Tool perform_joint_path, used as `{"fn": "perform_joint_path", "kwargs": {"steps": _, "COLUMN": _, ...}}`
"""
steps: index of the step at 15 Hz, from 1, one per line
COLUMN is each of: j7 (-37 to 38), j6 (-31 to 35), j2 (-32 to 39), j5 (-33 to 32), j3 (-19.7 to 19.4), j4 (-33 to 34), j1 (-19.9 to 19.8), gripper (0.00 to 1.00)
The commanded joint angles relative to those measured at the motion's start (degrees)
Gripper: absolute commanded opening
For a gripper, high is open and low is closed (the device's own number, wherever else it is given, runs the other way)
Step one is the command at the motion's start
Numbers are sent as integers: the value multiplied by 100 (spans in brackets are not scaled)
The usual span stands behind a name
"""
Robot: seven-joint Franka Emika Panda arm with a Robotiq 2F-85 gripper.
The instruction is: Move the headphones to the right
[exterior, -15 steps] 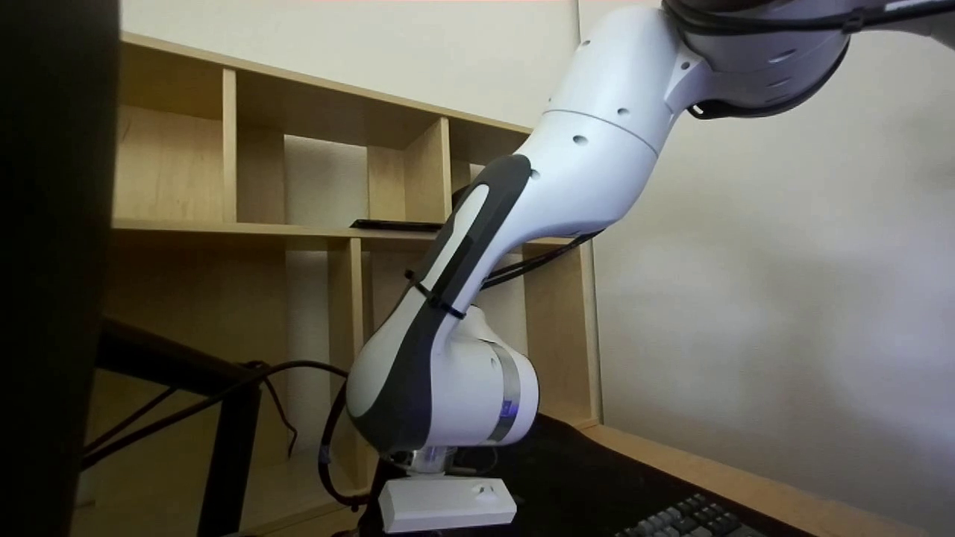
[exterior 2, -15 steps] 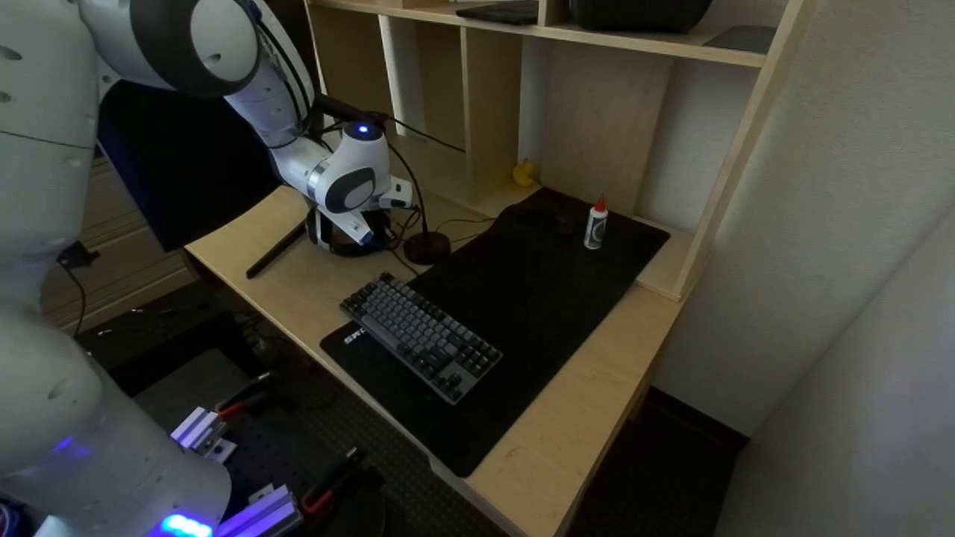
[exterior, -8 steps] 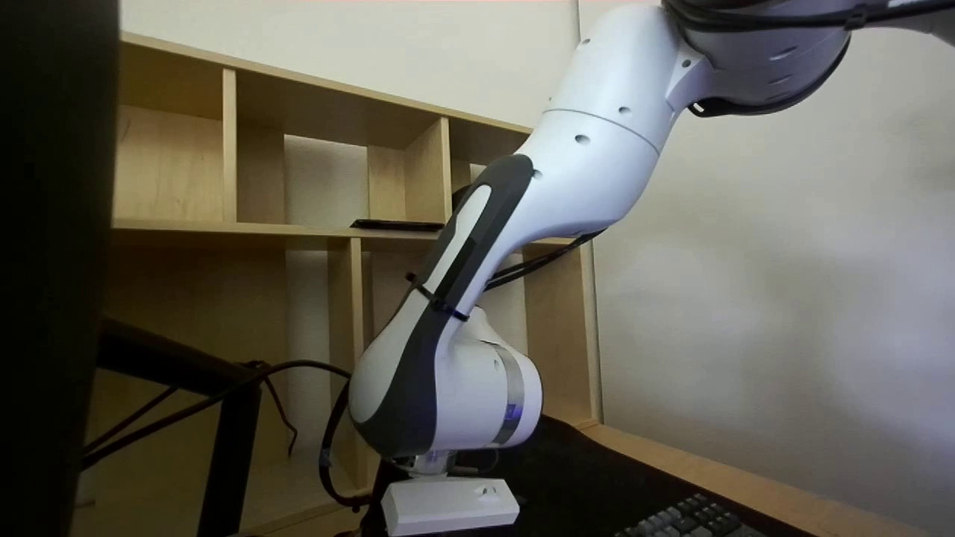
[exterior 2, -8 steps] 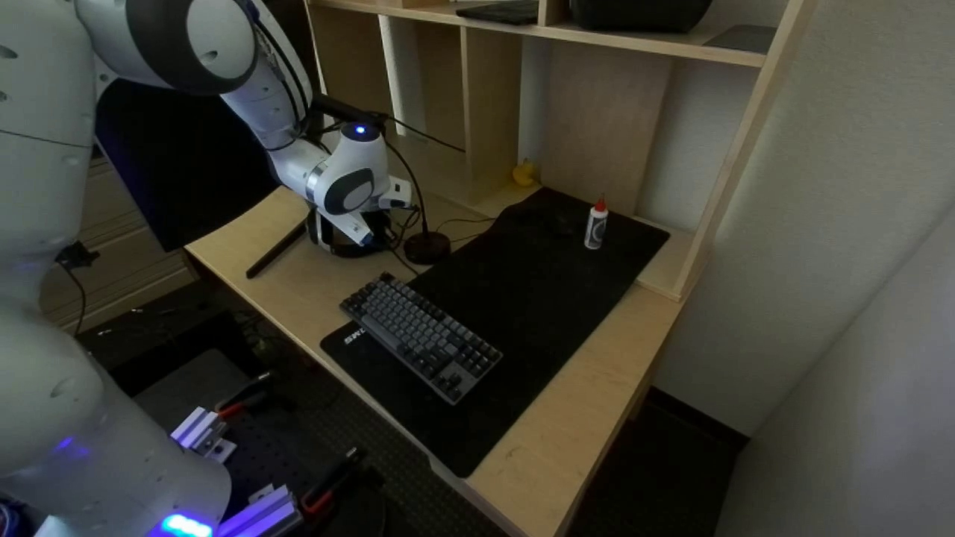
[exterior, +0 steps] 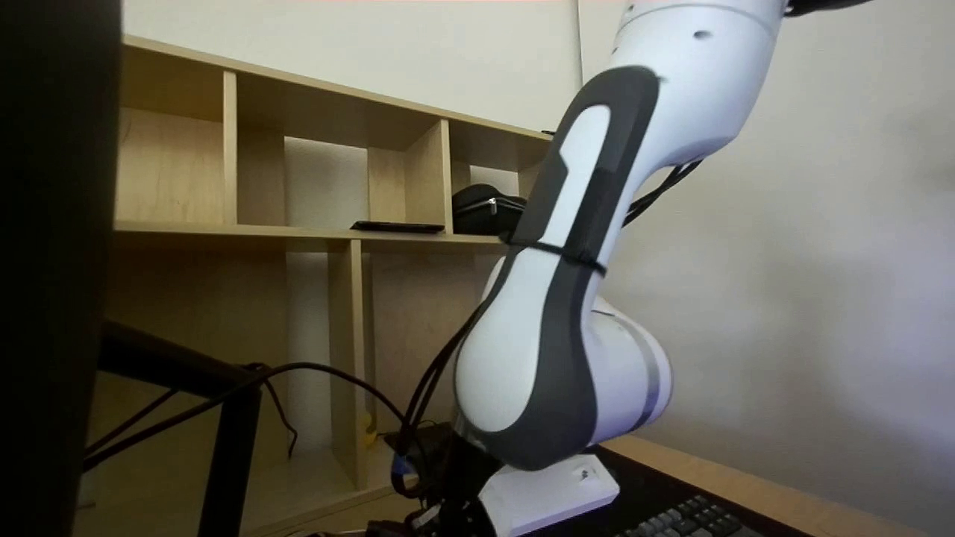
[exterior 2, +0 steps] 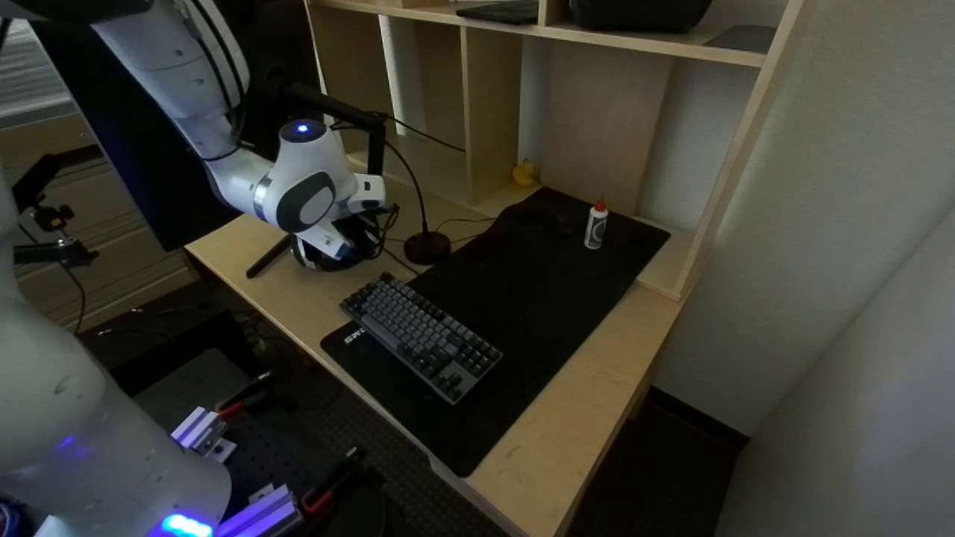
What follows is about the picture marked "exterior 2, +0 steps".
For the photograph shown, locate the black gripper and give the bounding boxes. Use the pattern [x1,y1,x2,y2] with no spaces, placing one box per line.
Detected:
[331,199,407,257]

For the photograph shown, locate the black silver headphones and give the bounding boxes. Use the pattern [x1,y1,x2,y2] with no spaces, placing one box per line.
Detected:
[288,212,389,274]

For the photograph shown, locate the black gooseneck stand round base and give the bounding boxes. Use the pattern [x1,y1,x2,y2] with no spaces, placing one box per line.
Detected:
[380,113,470,268]

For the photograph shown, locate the grey mechanical keyboard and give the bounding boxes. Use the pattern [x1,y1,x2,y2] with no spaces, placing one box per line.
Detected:
[337,272,508,409]

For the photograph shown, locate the yellow rubber duck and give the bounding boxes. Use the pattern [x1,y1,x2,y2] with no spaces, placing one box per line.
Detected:
[511,157,543,190]

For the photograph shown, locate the black desk mat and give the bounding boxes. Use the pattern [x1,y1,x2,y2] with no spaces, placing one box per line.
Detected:
[317,184,673,479]

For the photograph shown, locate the black computer monitor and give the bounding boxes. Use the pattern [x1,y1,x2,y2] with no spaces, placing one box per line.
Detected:
[28,0,331,253]

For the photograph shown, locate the white glue bottle red cap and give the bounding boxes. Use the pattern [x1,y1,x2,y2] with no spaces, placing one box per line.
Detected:
[583,193,611,253]

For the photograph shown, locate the black flat tablet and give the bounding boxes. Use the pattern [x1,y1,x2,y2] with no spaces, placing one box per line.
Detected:
[453,0,541,27]

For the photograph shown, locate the wooden shelf hutch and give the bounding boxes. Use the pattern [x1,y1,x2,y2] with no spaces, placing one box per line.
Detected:
[303,0,813,303]

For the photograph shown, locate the purple lit white box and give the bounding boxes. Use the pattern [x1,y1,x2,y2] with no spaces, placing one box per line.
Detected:
[168,403,243,468]
[213,479,304,537]

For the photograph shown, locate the black bag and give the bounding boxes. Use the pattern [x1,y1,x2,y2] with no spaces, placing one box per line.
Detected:
[568,0,717,32]

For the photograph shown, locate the red handled tool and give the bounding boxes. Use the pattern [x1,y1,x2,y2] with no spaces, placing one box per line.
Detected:
[210,366,279,423]
[300,444,368,521]

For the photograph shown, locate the black camera tripod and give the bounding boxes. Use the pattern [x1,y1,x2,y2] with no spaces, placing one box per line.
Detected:
[0,142,109,333]

